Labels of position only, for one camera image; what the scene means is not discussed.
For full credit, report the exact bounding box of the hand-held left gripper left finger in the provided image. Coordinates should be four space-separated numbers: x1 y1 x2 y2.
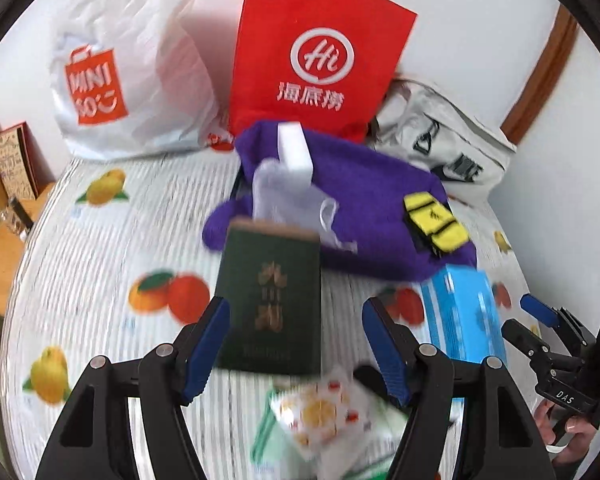
35 297 231 480

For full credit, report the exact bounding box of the purple towel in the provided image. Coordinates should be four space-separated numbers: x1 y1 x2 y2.
202 120 478 281

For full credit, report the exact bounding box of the yellow pouch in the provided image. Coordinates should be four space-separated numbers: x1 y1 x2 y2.
402 192 470 256

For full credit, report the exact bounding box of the blue tissue pack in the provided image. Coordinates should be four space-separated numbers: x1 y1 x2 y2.
420 265 508 366

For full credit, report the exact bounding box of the brown patterned box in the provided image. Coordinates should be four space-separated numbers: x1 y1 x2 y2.
0 121 41 201

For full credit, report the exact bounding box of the white sponge block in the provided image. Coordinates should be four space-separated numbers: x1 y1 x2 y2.
276 122 315 186

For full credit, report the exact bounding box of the dark green box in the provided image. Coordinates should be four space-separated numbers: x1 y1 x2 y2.
215 217 323 377

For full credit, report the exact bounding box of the wooden door frame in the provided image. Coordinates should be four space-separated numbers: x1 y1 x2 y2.
500 5 580 146

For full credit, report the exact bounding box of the grey waist bag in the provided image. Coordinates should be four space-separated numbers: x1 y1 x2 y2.
367 79 517 186

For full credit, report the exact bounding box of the green sachet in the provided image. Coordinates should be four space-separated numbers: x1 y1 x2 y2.
250 385 301 480

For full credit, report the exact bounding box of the red paper bag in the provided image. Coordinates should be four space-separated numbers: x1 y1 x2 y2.
228 0 418 143

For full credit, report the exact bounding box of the fruit print tablecloth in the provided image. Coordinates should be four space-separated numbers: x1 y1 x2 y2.
0 150 546 480

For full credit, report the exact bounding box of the white plastic shopping bag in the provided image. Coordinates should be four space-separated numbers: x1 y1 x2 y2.
50 0 218 161

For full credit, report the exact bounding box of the clear plastic bag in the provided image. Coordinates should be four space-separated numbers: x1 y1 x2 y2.
252 157 358 256

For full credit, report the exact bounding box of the person's right hand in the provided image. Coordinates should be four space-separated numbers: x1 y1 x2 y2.
534 400 600 468

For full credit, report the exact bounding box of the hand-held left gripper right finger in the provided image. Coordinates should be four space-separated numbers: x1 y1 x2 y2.
361 297 553 480

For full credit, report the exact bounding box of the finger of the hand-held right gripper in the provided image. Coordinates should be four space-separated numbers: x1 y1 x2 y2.
520 294 596 348
501 319 553 366

